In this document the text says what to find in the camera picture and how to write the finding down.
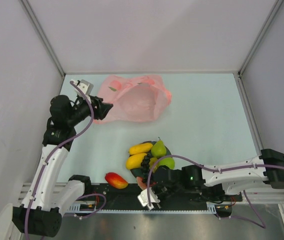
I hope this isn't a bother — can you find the green fake apple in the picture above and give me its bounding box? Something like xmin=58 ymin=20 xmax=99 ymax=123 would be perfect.
xmin=158 ymin=157 xmax=175 ymax=170

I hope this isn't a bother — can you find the red fake watermelon slice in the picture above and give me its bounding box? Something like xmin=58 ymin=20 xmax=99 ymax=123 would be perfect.
xmin=136 ymin=176 xmax=148 ymax=191

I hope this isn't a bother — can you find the yellow fake starfruit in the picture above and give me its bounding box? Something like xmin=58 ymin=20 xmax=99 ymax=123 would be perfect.
xmin=149 ymin=157 xmax=158 ymax=168

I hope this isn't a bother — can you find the green fake guava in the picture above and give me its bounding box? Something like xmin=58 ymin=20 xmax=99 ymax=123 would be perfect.
xmin=150 ymin=138 xmax=167 ymax=159

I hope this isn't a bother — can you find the pink plastic bag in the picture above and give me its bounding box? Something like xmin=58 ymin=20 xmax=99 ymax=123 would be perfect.
xmin=94 ymin=74 xmax=172 ymax=124

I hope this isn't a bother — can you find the yellow fake mango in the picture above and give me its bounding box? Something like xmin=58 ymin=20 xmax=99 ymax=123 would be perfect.
xmin=125 ymin=153 xmax=147 ymax=170

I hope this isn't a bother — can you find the yellow fake banana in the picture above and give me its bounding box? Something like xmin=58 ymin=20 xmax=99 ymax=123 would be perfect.
xmin=128 ymin=142 xmax=153 ymax=155

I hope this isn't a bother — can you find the red orange fake mango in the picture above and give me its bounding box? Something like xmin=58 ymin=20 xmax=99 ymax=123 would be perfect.
xmin=104 ymin=172 xmax=129 ymax=190

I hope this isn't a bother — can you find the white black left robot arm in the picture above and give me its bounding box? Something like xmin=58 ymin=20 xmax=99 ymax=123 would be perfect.
xmin=12 ymin=95 xmax=113 ymax=239

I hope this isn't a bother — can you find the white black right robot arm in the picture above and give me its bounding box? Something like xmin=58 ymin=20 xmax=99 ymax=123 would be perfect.
xmin=145 ymin=148 xmax=284 ymax=204

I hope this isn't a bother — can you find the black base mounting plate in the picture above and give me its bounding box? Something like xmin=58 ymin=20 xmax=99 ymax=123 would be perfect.
xmin=84 ymin=183 xmax=243 ymax=211

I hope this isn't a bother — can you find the blue ceramic plate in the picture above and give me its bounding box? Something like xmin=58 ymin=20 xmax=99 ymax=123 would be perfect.
xmin=130 ymin=141 xmax=171 ymax=178

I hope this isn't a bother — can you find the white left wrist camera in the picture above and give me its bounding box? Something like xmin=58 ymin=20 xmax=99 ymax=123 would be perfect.
xmin=70 ymin=79 xmax=94 ymax=103

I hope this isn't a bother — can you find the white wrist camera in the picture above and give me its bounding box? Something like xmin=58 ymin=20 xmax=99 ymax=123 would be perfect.
xmin=137 ymin=187 xmax=161 ymax=211
xmin=70 ymin=79 xmax=94 ymax=103

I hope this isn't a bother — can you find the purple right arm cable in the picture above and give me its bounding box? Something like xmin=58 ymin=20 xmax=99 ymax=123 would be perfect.
xmin=146 ymin=154 xmax=284 ymax=204

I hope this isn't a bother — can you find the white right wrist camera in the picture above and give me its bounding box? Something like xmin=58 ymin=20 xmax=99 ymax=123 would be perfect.
xmin=137 ymin=187 xmax=161 ymax=211

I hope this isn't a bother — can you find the white slotted cable duct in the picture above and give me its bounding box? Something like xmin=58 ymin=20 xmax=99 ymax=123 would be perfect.
xmin=66 ymin=201 xmax=97 ymax=214

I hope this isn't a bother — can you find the aluminium frame rail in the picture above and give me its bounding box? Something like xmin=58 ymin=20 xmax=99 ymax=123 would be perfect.
xmin=18 ymin=0 xmax=66 ymax=79

